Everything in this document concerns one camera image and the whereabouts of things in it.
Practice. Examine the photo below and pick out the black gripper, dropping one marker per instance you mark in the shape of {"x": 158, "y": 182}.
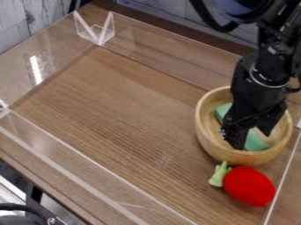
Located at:
{"x": 259, "y": 99}

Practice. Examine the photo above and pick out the green rectangular block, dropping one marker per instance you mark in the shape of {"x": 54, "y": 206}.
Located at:
{"x": 255, "y": 141}

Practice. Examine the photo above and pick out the brown wooden bowl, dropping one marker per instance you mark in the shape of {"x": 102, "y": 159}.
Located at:
{"x": 217, "y": 147}

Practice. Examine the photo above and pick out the red plush strawberry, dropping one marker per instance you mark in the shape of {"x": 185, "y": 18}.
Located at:
{"x": 244, "y": 183}

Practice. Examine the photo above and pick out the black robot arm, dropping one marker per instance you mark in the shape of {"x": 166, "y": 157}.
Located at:
{"x": 277, "y": 18}

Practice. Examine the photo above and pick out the clear acrylic front wall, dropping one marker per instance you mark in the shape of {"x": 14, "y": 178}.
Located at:
{"x": 102, "y": 198}

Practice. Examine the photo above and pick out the clear acrylic corner bracket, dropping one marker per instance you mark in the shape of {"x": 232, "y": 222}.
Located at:
{"x": 98, "y": 34}

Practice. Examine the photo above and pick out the black metal table bracket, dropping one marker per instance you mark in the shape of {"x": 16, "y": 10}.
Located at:
{"x": 34, "y": 196}

